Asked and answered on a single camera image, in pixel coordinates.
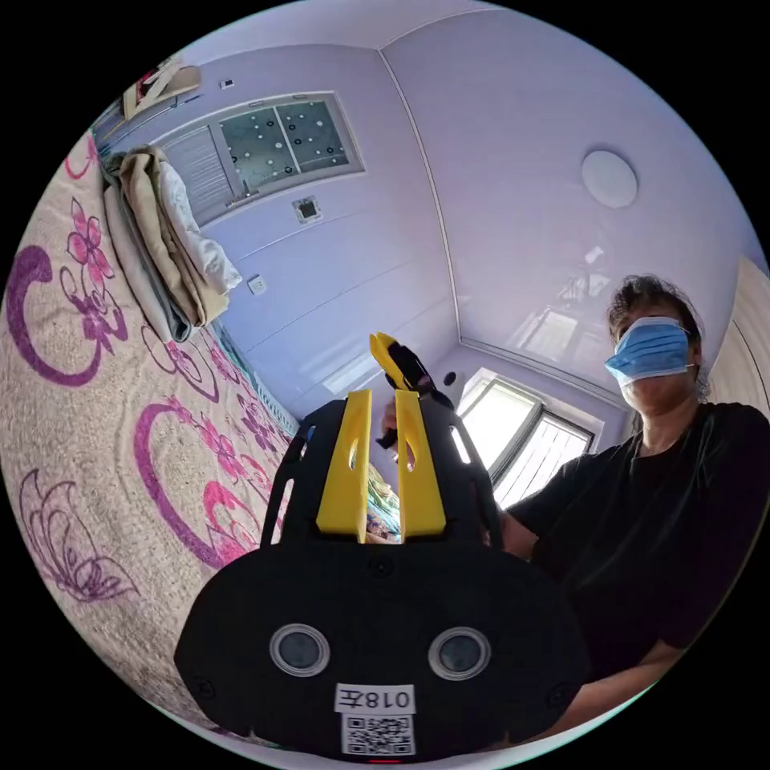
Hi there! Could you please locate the person's right hand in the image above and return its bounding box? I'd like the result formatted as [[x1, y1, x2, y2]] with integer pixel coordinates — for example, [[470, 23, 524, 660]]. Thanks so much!
[[380, 396, 400, 464]]

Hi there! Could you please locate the bright window with grille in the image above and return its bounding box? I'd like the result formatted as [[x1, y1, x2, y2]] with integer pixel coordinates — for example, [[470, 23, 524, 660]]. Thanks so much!
[[455, 367, 605, 511]]

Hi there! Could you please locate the bed with flowered sheet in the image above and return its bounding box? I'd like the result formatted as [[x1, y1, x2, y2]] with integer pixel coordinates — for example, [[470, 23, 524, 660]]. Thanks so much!
[[0, 129, 314, 742]]

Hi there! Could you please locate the round white ceiling lamp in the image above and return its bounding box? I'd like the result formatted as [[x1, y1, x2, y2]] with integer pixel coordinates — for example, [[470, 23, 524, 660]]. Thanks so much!
[[580, 149, 638, 210]]

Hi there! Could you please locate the pile of clothes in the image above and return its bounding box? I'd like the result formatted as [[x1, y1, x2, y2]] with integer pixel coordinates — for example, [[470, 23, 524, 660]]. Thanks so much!
[[99, 146, 244, 345]]

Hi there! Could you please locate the person's right forearm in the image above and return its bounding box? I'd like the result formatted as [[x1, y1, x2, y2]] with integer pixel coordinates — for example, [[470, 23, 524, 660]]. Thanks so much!
[[500, 516, 541, 561]]

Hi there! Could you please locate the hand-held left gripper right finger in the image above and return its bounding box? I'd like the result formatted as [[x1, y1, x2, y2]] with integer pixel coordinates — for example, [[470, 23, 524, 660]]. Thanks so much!
[[395, 389, 448, 543]]

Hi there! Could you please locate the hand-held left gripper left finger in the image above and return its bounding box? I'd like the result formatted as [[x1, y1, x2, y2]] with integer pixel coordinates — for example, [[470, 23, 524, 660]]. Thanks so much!
[[317, 389, 375, 544]]

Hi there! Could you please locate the window with dotted glass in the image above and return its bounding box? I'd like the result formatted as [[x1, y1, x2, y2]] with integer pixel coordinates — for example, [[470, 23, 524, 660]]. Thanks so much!
[[153, 91, 367, 227]]

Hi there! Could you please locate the person's body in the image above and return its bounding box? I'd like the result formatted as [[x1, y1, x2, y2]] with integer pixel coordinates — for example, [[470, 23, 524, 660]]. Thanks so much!
[[504, 274, 770, 688]]

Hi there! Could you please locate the beige wardrobe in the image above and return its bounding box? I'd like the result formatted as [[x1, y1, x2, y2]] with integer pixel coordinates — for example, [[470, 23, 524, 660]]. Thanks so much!
[[703, 255, 770, 424]]

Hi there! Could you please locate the person's left forearm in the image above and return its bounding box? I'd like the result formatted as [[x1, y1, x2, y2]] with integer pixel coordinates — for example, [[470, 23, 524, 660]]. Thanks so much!
[[550, 636, 688, 732]]

